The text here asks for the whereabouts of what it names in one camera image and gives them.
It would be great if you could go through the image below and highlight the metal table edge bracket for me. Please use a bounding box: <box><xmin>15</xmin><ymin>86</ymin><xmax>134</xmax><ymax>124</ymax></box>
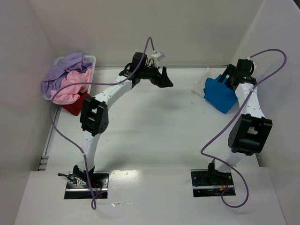
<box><xmin>37</xmin><ymin>156</ymin><xmax>49</xmax><ymax>171</ymax></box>

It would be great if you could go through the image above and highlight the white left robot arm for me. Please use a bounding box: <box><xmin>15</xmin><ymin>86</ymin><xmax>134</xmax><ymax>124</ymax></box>
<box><xmin>73</xmin><ymin>52</ymin><xmax>173</xmax><ymax>183</ymax></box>

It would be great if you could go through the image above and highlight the white plastic laundry basket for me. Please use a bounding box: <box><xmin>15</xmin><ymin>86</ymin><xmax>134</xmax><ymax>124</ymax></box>
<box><xmin>42</xmin><ymin>55</ymin><xmax>97</xmax><ymax>102</ymax></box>

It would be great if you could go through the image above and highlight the lavender t shirt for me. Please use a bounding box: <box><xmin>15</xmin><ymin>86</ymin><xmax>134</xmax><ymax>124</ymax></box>
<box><xmin>41</xmin><ymin>52</ymin><xmax>92</xmax><ymax>97</ymax></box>

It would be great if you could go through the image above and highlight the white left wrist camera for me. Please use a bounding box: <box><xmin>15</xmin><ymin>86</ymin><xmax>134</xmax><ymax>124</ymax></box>
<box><xmin>150</xmin><ymin>52</ymin><xmax>165</xmax><ymax>68</ymax></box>

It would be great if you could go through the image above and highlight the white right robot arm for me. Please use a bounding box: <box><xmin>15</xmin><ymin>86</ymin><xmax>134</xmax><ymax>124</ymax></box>
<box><xmin>207</xmin><ymin>58</ymin><xmax>272</xmax><ymax>185</ymax></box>

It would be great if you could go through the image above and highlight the red t shirt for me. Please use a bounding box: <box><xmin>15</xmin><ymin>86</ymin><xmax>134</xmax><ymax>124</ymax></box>
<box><xmin>61</xmin><ymin>91</ymin><xmax>90</xmax><ymax>116</ymax></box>

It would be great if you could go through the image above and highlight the pink t shirt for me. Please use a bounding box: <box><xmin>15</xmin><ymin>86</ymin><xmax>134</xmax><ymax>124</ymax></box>
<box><xmin>52</xmin><ymin>68</ymin><xmax>92</xmax><ymax>105</ymax></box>

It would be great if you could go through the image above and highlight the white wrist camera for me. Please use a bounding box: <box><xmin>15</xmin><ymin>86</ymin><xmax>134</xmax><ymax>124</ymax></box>
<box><xmin>150</xmin><ymin>52</ymin><xmax>165</xmax><ymax>68</ymax></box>
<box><xmin>246</xmin><ymin>57</ymin><xmax>257</xmax><ymax>72</ymax></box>

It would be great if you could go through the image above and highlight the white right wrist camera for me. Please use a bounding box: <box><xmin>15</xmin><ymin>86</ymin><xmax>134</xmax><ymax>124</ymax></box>
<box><xmin>246</xmin><ymin>57</ymin><xmax>257</xmax><ymax>72</ymax></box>

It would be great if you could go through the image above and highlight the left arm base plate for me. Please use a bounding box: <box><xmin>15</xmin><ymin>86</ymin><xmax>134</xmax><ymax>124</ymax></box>
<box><xmin>64</xmin><ymin>172</ymin><xmax>109</xmax><ymax>200</ymax></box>

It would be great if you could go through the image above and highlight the white folded t shirt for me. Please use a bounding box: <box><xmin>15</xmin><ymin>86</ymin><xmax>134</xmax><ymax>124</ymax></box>
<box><xmin>191</xmin><ymin>67</ymin><xmax>220</xmax><ymax>98</ymax></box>

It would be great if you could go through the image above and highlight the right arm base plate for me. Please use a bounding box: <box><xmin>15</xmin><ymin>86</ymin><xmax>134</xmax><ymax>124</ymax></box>
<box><xmin>191</xmin><ymin>170</ymin><xmax>236</xmax><ymax>197</ymax></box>

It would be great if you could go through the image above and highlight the blue t shirt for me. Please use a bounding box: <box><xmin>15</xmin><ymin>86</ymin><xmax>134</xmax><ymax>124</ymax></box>
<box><xmin>203</xmin><ymin>75</ymin><xmax>238</xmax><ymax>114</ymax></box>

